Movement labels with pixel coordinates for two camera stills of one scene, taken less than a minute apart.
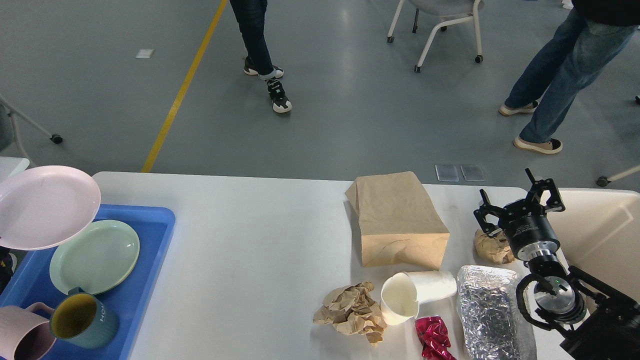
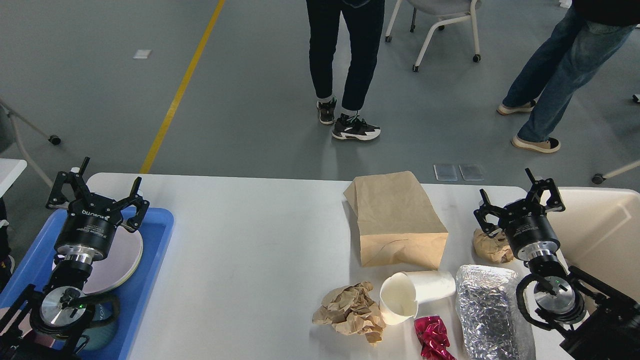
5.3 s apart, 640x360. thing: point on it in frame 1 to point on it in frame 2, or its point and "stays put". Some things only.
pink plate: [44, 206] to [122, 259]
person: [250, 15] to [362, 20]
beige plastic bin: [599, 231] stays put
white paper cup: [402, 293] stays put
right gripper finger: [487, 208] stays put
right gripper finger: [554, 202] stays put
